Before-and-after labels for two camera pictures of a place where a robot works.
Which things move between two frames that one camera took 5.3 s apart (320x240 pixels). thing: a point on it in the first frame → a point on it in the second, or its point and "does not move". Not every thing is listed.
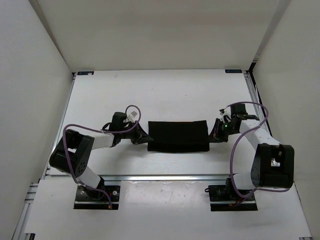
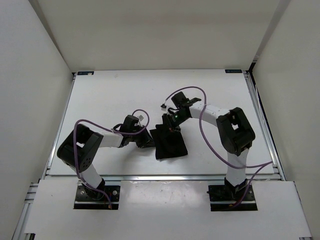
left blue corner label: (85, 73) does not move
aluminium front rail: (56, 178) does not move
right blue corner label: (233, 71) does not move
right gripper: (213, 137) → (166, 120)
